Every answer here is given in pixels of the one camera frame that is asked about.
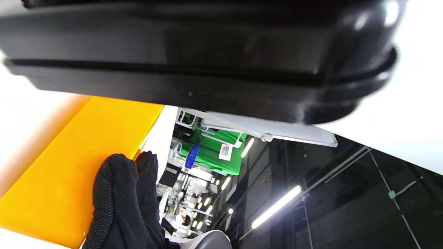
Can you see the person's right hand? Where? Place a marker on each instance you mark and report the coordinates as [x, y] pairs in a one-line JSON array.
[[128, 207]]

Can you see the black tissue box base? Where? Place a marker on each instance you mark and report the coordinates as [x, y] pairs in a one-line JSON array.
[[193, 55]]

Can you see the blue hanging object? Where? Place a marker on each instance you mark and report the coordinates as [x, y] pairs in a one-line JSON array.
[[192, 157]]

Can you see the grey chair back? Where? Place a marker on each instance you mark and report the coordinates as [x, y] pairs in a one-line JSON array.
[[207, 240]]

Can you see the white label card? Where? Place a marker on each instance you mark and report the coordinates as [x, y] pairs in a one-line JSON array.
[[225, 152]]

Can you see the long ceiling light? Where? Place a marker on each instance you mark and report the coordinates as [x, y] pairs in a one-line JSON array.
[[276, 207]]

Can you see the white flat panel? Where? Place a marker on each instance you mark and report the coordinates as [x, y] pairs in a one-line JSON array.
[[277, 128]]

